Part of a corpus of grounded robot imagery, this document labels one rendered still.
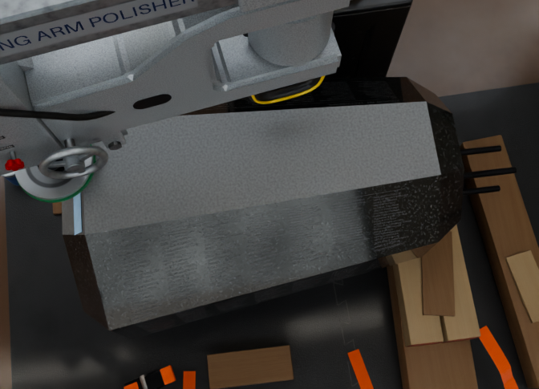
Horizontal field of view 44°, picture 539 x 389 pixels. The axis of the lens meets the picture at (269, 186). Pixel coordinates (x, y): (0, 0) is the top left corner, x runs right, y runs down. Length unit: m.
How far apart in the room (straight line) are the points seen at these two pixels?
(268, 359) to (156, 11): 1.57
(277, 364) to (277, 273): 0.57
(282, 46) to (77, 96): 0.43
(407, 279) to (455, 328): 0.23
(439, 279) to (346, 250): 0.56
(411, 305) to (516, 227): 0.55
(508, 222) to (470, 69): 0.72
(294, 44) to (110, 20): 0.43
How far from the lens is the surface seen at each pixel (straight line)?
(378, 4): 2.21
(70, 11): 1.11
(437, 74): 2.97
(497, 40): 3.12
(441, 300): 2.41
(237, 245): 1.88
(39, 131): 1.47
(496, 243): 2.65
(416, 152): 1.91
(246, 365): 2.45
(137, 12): 1.14
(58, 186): 1.87
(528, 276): 2.64
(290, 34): 1.37
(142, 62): 1.33
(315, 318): 2.58
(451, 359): 2.52
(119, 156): 1.92
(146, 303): 1.99
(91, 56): 1.40
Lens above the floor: 2.58
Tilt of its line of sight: 73 degrees down
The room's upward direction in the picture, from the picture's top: 1 degrees counter-clockwise
